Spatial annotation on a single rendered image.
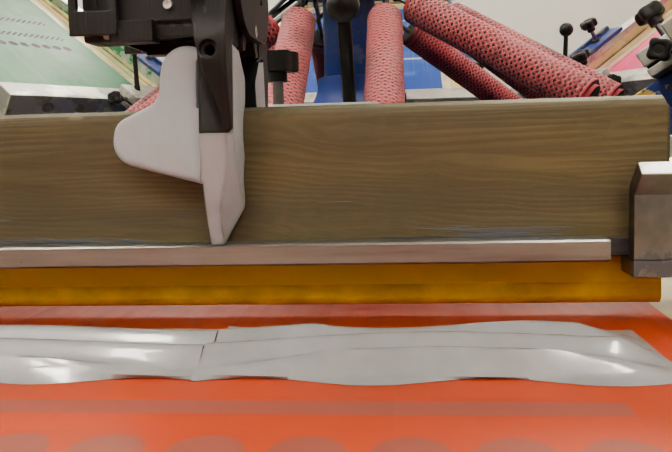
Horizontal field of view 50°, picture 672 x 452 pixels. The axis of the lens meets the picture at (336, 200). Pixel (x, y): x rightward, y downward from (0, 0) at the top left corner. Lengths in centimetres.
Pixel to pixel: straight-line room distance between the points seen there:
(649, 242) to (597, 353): 8
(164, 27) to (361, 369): 18
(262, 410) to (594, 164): 19
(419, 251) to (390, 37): 65
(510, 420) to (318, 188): 16
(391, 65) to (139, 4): 58
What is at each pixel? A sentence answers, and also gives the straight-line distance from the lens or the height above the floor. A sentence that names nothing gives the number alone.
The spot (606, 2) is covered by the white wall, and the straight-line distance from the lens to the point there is 473.
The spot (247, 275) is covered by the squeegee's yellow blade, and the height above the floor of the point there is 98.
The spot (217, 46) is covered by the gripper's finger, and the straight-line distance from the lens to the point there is 32.
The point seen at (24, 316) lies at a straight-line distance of 42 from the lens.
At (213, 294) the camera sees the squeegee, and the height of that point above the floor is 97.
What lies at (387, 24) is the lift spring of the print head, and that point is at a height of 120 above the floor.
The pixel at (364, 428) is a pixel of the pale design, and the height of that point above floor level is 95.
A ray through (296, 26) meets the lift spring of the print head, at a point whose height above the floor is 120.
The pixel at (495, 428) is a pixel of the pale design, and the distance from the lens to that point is 23.
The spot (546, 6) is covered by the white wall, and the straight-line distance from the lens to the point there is 464.
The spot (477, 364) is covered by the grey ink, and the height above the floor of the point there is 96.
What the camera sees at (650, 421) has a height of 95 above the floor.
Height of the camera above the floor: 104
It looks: 5 degrees down
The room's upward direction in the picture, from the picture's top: 2 degrees counter-clockwise
